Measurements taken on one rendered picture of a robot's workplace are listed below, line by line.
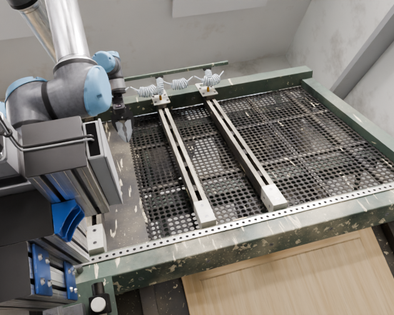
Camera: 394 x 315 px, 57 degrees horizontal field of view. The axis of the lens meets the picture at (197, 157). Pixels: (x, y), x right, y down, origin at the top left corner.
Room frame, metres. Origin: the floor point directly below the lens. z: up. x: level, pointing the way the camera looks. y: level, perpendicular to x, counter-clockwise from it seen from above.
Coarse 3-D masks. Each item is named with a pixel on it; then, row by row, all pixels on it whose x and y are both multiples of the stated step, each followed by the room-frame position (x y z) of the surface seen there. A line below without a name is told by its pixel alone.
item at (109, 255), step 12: (360, 192) 1.53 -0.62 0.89; (372, 192) 1.53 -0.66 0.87; (312, 204) 1.49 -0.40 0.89; (324, 204) 1.49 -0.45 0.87; (264, 216) 1.45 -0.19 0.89; (276, 216) 1.45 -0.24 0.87; (216, 228) 1.42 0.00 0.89; (228, 228) 1.42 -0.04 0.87; (168, 240) 1.38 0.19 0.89; (180, 240) 1.38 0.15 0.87; (108, 252) 1.35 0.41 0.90; (120, 252) 1.35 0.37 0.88; (132, 252) 1.35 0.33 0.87; (84, 264) 1.31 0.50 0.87
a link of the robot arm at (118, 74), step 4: (108, 52) 1.15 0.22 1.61; (112, 52) 1.15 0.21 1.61; (116, 52) 1.17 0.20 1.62; (116, 56) 1.17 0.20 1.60; (120, 60) 1.20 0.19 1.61; (120, 64) 1.19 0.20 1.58; (120, 68) 1.20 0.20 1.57; (116, 72) 1.19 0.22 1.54; (120, 72) 1.20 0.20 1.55; (108, 76) 1.19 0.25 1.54; (112, 76) 1.19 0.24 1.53; (116, 76) 1.19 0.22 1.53; (120, 76) 1.20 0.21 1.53; (108, 80) 1.24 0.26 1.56
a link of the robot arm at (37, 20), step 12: (12, 0) 0.77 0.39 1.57; (24, 0) 0.78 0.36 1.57; (36, 0) 0.80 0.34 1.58; (24, 12) 0.82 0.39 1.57; (36, 12) 0.83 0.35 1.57; (36, 24) 0.86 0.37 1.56; (48, 24) 0.89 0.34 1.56; (36, 36) 0.91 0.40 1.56; (48, 36) 0.92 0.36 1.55; (48, 48) 0.96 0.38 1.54
